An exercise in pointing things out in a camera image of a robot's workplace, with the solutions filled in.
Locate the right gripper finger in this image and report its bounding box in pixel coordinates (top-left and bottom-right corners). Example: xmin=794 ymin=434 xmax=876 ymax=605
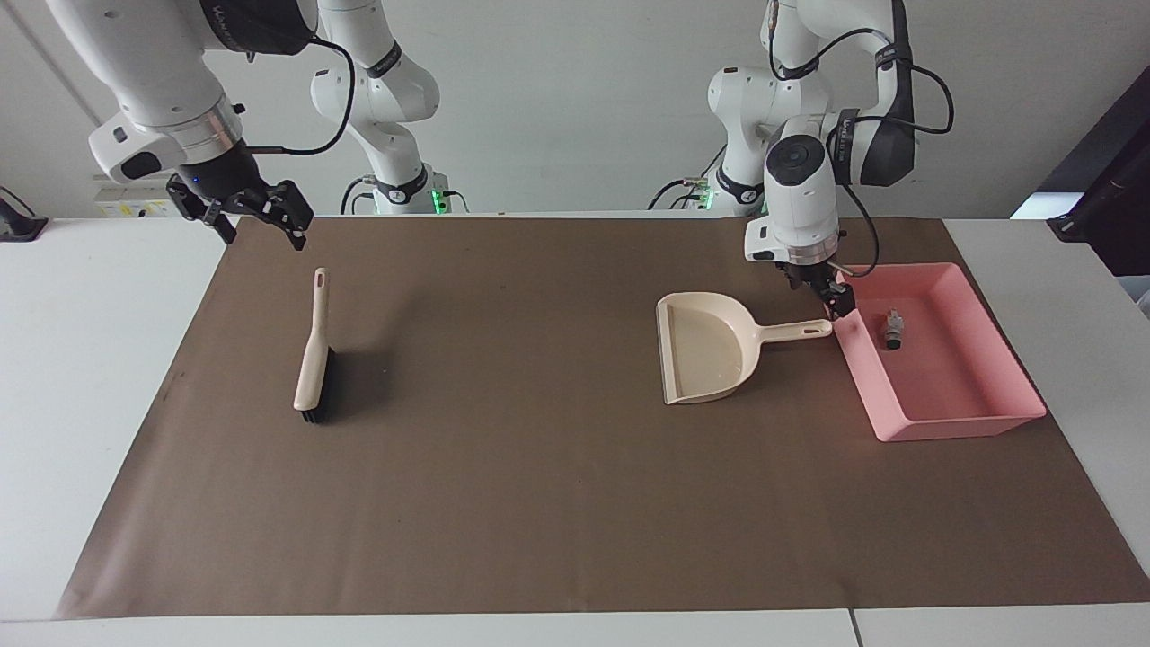
xmin=166 ymin=174 xmax=239 ymax=246
xmin=237 ymin=180 xmax=315 ymax=253

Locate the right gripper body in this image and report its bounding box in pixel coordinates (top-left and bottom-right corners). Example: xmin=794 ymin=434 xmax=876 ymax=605
xmin=176 ymin=142 xmax=274 ymax=206

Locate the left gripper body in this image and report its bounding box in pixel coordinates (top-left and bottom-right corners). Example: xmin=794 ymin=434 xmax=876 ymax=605
xmin=783 ymin=261 xmax=835 ymax=296

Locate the beige plastic dustpan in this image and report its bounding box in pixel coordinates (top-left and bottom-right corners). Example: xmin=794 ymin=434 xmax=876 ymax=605
xmin=655 ymin=291 xmax=835 ymax=406

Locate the beige brush with black bristles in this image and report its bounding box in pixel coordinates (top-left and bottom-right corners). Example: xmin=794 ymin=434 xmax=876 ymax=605
xmin=293 ymin=267 xmax=339 ymax=426

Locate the pink plastic tray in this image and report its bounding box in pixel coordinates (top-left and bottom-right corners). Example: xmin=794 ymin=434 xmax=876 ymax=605
xmin=830 ymin=261 xmax=1048 ymax=443

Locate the black stand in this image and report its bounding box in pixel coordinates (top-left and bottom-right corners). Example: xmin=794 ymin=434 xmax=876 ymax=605
xmin=0 ymin=185 xmax=49 ymax=243
xmin=1046 ymin=88 xmax=1150 ymax=278

